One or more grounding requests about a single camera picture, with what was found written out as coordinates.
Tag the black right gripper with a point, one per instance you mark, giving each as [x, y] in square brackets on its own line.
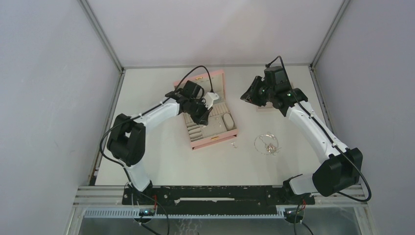
[250, 95]

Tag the beige oval watch pillow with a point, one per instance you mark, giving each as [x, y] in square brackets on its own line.
[228, 121]

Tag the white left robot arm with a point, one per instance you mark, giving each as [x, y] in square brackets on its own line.
[127, 138]

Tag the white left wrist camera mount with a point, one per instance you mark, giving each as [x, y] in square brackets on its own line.
[210, 98]

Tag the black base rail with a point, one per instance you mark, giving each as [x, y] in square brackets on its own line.
[170, 195]

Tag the pink jewelry box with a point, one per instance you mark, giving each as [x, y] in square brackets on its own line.
[204, 135]

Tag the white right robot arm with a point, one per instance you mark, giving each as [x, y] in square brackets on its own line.
[340, 165]

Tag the beige divided tray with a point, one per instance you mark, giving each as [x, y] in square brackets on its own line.
[264, 108]

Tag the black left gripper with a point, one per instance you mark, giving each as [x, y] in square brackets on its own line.
[203, 119]

